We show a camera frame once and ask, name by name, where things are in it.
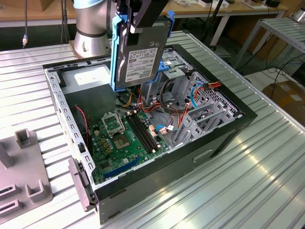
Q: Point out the black tripod stand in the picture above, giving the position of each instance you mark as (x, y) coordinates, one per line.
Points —
(212, 20)

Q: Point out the black desk device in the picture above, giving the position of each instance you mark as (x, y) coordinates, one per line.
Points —
(272, 3)

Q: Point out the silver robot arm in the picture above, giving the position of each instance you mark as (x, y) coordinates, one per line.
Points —
(90, 28)

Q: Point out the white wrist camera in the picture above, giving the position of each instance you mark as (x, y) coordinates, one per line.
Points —
(147, 14)

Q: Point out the grey parts rack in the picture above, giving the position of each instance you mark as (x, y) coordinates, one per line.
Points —
(23, 167)

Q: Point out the blue expansion slot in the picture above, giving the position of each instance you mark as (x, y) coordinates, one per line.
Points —
(121, 167)

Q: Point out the black PC case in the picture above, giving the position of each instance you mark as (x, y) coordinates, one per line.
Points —
(166, 171)

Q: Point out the grey disk bay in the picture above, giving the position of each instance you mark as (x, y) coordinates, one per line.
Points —
(190, 126)

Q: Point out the silver metal cylinder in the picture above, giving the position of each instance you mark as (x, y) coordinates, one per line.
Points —
(299, 16)

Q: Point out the grey power supply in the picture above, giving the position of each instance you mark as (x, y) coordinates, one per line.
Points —
(90, 100)

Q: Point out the small white box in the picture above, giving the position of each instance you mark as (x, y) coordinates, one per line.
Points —
(205, 3)

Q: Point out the grey metal drive cage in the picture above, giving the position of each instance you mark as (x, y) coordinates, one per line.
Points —
(175, 75)

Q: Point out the CPU socket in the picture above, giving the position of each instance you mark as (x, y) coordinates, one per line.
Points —
(121, 142)

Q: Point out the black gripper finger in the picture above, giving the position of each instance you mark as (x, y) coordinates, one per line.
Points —
(133, 39)

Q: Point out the hard disk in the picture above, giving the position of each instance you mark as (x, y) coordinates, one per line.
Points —
(143, 62)

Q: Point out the grey plastic case latch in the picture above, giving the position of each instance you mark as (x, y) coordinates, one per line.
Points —
(79, 181)

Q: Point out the wooden desk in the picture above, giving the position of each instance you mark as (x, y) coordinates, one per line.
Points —
(186, 10)
(14, 14)

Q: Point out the green motherboard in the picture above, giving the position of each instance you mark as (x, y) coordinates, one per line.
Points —
(133, 155)

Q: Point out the black RAM slot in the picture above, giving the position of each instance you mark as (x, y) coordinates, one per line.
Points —
(137, 133)
(145, 133)
(148, 133)
(140, 133)

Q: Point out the brown cardboard box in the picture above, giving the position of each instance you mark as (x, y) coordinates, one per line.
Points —
(47, 4)
(286, 100)

